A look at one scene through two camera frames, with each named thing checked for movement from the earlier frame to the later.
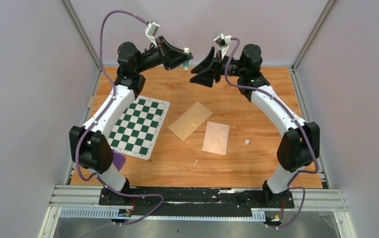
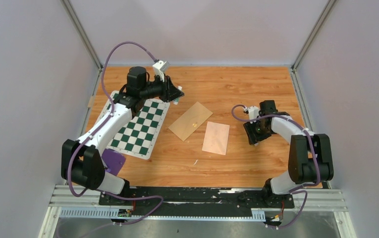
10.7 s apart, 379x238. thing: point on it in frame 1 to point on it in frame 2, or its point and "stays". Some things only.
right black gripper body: [219, 66] to [261, 132]
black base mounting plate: [196, 201] stays
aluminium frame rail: [312, 199] stays
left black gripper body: [165, 58] to [161, 94]
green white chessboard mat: [136, 131] stays
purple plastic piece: [119, 159] stays
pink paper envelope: [216, 138] stays
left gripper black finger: [178, 58] to [174, 95]
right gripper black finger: [205, 78] to [262, 138]
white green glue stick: [186, 65] to [176, 100]
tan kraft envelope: [192, 119] stays
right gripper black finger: [208, 60] to [250, 128]
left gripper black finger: [172, 50] to [170, 90]
